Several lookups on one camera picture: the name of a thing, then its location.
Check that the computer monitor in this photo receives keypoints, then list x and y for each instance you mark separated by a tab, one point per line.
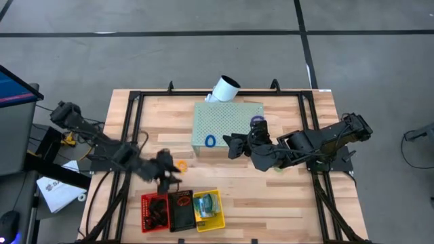
13	89

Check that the red slotted plastic basket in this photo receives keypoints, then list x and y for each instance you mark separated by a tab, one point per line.
143	203

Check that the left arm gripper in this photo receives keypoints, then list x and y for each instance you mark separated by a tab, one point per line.
159	164

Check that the black desk bar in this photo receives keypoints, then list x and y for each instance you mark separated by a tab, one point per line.
57	171

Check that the white tape roll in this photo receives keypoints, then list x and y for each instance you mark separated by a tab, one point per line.
78	197

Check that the white paper sheets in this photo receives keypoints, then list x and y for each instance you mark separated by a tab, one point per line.
57	194

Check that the grey desk cabinet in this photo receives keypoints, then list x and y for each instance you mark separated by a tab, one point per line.
17	135

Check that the black computer mouse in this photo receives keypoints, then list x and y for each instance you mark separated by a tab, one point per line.
8	223

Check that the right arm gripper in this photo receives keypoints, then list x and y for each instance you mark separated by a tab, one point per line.
257	144

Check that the dark grey desk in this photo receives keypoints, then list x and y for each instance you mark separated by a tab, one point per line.
27	203

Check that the grey floor stand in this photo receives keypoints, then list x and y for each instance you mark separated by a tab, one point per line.
427	130

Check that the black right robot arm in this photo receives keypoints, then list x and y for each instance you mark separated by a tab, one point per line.
305	145

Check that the white cylindrical tube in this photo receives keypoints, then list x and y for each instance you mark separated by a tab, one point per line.
223	89

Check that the black slotted plastic basket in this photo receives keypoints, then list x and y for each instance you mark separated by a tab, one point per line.
181	220

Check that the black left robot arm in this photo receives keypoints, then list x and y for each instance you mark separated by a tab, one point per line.
125	156

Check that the black aluminium table frame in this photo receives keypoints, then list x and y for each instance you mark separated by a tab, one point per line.
162	93

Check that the small white paper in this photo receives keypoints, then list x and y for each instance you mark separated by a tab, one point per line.
71	166

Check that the yellow slotted plastic basket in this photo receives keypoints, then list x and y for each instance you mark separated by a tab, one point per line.
213	225

